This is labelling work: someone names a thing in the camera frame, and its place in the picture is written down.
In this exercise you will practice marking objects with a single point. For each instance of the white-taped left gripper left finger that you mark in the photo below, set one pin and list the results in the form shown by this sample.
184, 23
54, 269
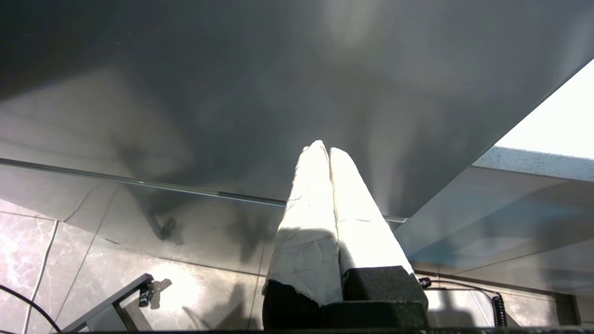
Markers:
304, 241

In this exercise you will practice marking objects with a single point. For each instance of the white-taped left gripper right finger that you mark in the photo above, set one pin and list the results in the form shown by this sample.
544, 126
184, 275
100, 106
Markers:
366, 241

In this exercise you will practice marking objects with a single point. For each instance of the grey under-counter cabinet front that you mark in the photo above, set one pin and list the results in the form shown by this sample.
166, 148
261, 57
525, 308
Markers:
487, 218

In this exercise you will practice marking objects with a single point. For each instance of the grey tall cabinet door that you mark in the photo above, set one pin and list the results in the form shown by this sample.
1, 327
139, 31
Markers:
232, 69

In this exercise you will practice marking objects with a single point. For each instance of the black metal frame bar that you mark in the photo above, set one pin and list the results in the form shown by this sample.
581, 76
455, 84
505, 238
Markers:
111, 299

